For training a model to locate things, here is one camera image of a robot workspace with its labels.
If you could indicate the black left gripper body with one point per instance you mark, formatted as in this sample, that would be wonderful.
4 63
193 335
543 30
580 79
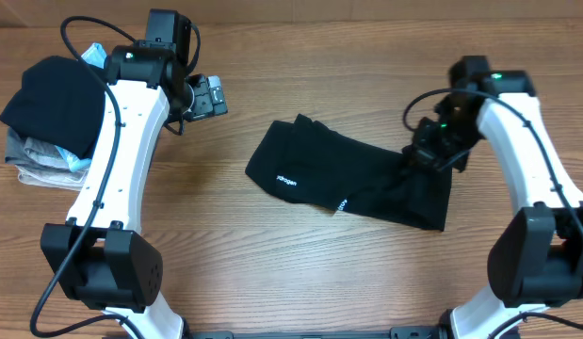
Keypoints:
207 101

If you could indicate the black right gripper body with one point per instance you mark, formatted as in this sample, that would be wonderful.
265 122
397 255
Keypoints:
450 142

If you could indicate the black t-shirt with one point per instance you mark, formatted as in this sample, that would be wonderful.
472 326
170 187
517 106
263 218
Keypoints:
306 162

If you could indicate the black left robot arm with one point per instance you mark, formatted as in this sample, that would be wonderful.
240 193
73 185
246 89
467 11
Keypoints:
98 255

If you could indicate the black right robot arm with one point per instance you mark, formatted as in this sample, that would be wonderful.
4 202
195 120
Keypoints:
537 263

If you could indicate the folded light blue garment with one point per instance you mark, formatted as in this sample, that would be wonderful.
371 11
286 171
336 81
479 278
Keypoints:
95 56

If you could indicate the folded black garment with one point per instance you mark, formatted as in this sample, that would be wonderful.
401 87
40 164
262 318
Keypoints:
60 103

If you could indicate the folded beige garment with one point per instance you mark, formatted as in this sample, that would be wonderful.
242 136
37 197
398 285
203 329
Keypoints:
53 178

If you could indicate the folded grey garment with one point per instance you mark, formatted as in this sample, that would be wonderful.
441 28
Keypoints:
27 151

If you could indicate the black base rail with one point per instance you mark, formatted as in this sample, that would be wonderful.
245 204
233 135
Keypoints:
410 332

